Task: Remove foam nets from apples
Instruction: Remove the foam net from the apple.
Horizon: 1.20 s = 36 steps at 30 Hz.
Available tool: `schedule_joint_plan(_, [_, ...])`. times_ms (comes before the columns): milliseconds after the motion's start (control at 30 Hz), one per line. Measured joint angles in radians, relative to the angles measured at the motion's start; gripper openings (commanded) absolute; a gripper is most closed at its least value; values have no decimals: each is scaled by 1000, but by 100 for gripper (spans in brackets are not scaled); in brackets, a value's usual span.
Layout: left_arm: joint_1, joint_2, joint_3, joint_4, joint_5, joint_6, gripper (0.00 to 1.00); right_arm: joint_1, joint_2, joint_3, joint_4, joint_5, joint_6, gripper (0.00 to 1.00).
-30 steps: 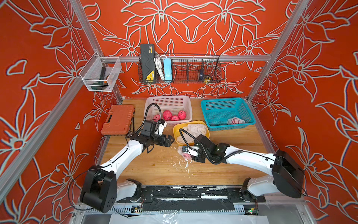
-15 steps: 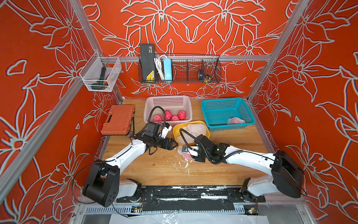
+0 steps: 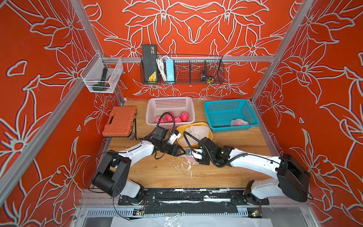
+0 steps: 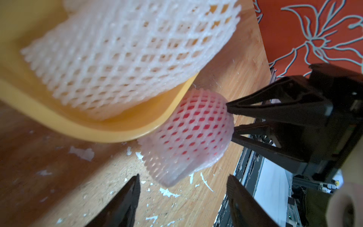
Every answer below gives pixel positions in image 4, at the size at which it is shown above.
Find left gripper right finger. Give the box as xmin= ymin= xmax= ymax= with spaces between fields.
xmin=226 ymin=175 xmax=278 ymax=227

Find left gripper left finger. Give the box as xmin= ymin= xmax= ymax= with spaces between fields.
xmin=87 ymin=174 xmax=141 ymax=227

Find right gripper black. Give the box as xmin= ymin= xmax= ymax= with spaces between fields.
xmin=226 ymin=63 xmax=363 ymax=182

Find netted apple large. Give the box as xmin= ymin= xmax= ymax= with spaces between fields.
xmin=138 ymin=89 xmax=234 ymax=187

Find yellow plastic tray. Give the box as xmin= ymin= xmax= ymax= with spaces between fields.
xmin=1 ymin=1 xmax=194 ymax=143

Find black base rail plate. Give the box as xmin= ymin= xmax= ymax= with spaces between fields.
xmin=212 ymin=119 xmax=341 ymax=227

